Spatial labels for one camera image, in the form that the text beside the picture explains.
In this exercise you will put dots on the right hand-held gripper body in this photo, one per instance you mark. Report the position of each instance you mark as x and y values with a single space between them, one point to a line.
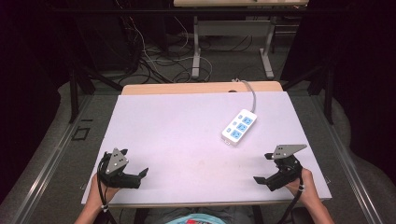
286 169

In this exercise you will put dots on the white-legged background table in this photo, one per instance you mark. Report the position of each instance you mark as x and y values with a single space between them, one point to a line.
233 28

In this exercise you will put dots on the white table cover board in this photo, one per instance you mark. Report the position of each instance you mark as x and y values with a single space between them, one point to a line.
186 140

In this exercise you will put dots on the white power strip blue sockets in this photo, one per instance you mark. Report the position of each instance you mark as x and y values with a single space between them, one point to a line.
239 127

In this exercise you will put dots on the black metal stand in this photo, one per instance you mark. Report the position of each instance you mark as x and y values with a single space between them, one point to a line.
327 90
77 90

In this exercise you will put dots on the person's left hand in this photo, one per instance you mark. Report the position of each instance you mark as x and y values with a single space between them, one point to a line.
102 191

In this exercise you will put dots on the aluminium floor rail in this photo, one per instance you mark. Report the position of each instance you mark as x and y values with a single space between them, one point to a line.
46 168
348 161

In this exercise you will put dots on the person's torso clothing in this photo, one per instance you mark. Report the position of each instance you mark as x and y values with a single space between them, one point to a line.
199 216

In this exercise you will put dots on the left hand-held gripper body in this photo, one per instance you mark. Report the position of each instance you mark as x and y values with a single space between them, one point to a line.
120 179

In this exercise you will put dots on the person's right hand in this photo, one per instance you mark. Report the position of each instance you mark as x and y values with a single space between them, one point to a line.
303 186

